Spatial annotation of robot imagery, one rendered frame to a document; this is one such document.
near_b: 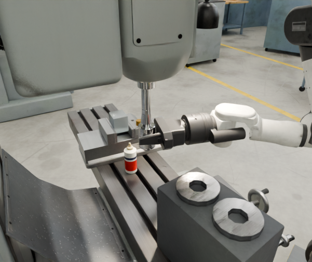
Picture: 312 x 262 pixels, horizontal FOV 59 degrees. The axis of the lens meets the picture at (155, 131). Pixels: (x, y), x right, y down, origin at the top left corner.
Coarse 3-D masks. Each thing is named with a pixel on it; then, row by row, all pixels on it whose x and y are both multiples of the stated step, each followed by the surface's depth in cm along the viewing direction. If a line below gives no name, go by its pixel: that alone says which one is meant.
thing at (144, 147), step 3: (138, 129) 74; (138, 132) 75; (141, 132) 73; (150, 132) 73; (153, 132) 74; (138, 135) 76; (141, 135) 74; (144, 135) 73; (147, 135) 73; (141, 147) 76; (144, 147) 75; (147, 147) 75; (150, 147) 75; (153, 147) 76
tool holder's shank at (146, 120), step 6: (144, 90) 68; (150, 90) 69; (144, 96) 69; (150, 96) 69; (144, 102) 70; (150, 102) 70; (144, 108) 70; (150, 108) 71; (144, 114) 71; (150, 114) 72; (144, 120) 72; (150, 120) 72; (144, 126) 73
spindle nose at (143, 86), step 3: (138, 84) 67; (141, 84) 66; (144, 84) 66; (147, 84) 66; (150, 84) 66; (153, 84) 67; (138, 87) 68; (141, 87) 67; (144, 87) 67; (147, 87) 67; (150, 87) 67; (153, 87) 67
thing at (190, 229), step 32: (160, 192) 57; (192, 192) 54; (224, 192) 56; (160, 224) 61; (192, 224) 51; (224, 224) 47; (256, 224) 47; (192, 256) 54; (224, 256) 46; (256, 256) 45
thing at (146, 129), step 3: (141, 123) 75; (153, 123) 75; (138, 126) 74; (141, 126) 73; (150, 126) 73; (153, 126) 73; (141, 129) 73; (144, 129) 72; (147, 129) 72; (150, 129) 72; (153, 129) 73; (144, 132) 73; (147, 132) 73
